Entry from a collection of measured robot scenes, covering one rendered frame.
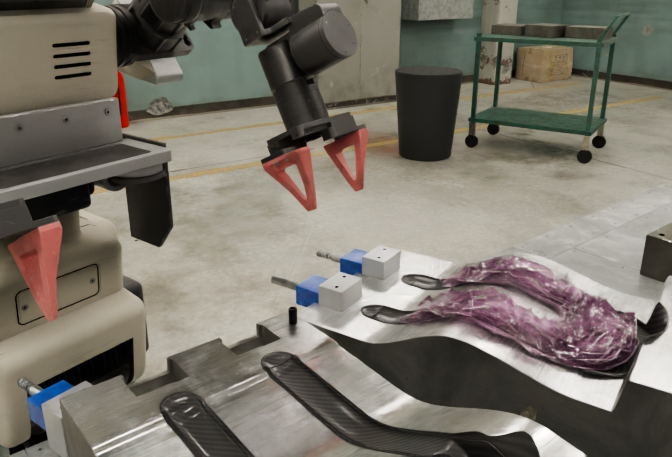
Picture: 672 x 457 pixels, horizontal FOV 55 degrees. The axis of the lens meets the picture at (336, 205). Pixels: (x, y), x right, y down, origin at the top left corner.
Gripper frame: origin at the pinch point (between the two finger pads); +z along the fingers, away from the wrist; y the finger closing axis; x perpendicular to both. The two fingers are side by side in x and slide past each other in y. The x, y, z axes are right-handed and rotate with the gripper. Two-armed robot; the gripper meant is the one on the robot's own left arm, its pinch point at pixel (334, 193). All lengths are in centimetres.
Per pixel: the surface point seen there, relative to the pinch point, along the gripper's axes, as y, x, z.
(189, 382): -28.1, 0.9, 11.5
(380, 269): 7.4, 3.6, 12.4
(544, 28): 403, 116, -48
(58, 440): -36.4, 13.7, 12.7
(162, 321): 70, 169, 26
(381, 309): 0.8, 0.3, 16.1
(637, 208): 77, -9, 27
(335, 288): -2.9, 3.0, 11.3
